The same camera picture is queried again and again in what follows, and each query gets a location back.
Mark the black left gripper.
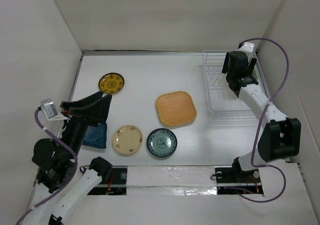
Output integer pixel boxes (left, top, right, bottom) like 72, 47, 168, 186
62, 89, 113, 157

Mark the light blue divided plate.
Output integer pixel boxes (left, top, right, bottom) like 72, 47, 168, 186
252, 65, 259, 81

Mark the cream floral round plate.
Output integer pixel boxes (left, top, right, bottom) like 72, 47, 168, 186
112, 125, 143, 155

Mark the blue white patterned bowl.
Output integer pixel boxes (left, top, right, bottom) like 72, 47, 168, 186
146, 128, 178, 158

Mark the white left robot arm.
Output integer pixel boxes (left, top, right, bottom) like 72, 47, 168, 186
17, 91, 113, 225

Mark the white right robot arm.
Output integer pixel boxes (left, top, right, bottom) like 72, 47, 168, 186
222, 50, 302, 182

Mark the dark blue plate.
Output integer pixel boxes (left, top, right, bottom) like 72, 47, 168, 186
82, 123, 108, 149

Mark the yellow brown round plate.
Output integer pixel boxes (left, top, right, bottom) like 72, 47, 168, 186
98, 72, 125, 94

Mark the orange square woven tray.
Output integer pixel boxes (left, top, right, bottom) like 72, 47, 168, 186
155, 91, 197, 127

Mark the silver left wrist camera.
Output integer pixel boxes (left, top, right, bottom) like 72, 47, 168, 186
40, 98, 60, 121

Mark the white wire dish rack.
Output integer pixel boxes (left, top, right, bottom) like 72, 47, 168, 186
202, 50, 257, 121

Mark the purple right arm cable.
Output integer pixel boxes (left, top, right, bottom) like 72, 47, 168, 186
237, 37, 291, 203

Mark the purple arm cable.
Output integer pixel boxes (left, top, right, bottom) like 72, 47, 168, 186
14, 108, 79, 225
237, 37, 291, 203

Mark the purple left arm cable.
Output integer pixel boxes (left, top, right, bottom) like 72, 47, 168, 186
14, 108, 79, 225

